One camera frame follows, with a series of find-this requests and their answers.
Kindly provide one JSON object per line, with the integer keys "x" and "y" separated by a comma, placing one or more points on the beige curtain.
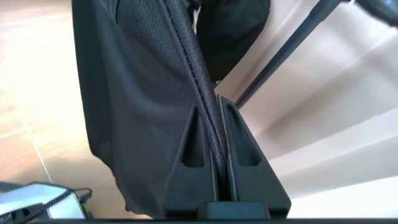
{"x": 326, "y": 109}

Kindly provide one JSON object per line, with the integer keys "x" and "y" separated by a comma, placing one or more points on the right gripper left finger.
{"x": 186, "y": 186}

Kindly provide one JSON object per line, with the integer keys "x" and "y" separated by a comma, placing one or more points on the black garment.
{"x": 140, "y": 93}

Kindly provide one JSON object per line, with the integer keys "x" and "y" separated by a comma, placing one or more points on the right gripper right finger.
{"x": 258, "y": 186}

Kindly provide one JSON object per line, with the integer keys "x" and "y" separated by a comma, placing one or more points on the black shorts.
{"x": 230, "y": 37}

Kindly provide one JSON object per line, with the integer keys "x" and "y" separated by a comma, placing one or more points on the black clothes rack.
{"x": 280, "y": 59}

